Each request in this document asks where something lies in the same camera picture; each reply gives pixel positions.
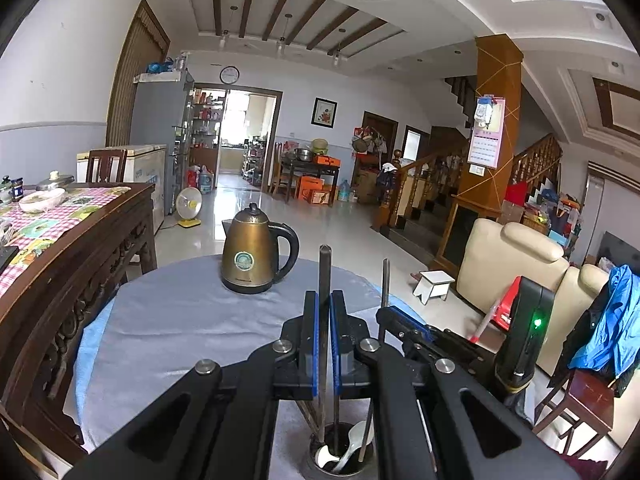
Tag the grey tablecloth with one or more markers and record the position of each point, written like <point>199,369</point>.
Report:
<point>175,330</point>

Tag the grey refrigerator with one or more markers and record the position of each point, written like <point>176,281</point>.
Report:
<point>160,115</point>

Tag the pink wall calendar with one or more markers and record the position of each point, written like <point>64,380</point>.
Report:
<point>486,142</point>

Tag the wooden pillar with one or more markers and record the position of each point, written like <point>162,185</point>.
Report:
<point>495,80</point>

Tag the orange cardboard boxes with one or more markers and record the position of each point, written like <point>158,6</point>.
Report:
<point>315,191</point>

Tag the shelf with bottles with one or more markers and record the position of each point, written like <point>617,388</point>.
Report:
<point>205,115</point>

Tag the pot with glass lid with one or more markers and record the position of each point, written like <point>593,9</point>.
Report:
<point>54,181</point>

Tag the round wall clock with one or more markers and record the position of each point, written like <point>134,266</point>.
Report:
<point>230,75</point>

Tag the brown wooden door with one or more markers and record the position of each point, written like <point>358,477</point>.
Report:
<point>132,80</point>

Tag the red plastic stool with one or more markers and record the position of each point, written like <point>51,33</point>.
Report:
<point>505,305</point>

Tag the framed wall picture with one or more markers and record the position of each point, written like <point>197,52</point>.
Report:
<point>324,112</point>

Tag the dark metal utensil cup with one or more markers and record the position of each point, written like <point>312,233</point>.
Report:
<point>320,465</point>

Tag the white chest freezer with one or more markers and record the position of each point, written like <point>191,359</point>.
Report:
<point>145,170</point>

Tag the bronze electric kettle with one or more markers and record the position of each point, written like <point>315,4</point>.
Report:
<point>247,255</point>

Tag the blue water jug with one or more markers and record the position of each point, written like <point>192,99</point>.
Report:
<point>206,181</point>

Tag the clear water bottle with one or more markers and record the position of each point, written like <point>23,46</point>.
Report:
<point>343,192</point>

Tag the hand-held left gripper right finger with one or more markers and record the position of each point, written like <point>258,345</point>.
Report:
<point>336,345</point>

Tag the green plastic basin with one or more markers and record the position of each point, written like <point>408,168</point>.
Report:
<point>320,146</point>

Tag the yellow floor fan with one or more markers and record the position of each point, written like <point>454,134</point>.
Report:
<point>189,205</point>

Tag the reddish wooden chair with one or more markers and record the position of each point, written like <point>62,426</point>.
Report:
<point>585,400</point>

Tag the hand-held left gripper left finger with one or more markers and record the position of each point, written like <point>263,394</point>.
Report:
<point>312,345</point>

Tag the white bowl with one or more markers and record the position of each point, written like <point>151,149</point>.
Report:
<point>42,201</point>

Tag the flat orange box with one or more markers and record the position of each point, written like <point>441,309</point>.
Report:
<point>327,161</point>

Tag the metal basin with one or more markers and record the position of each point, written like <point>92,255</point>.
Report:
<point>302,154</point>

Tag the cream leather sofa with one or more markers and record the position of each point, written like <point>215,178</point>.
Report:
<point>500,260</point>

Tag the carved wooden sideboard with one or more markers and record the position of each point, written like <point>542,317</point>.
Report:
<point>65,280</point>

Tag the wooden staircase railing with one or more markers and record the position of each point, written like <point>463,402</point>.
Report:
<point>420,185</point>

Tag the blue jacket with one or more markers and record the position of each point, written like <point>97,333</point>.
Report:
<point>607,320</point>

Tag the patterned sideboard cover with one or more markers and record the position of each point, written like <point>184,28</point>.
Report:
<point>60,215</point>

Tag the blue under cloth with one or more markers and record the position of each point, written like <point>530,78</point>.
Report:
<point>92,350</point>

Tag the dark wooden side table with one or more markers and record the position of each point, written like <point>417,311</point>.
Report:
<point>310,167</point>

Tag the small white stool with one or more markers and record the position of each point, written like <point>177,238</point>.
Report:
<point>432,284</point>

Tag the white plastic spoon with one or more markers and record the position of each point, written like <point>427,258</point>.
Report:
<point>325,456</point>
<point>357,437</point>

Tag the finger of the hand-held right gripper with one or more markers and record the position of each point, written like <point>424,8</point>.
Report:
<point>400,322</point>

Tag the dark jar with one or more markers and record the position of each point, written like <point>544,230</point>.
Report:
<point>17,189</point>

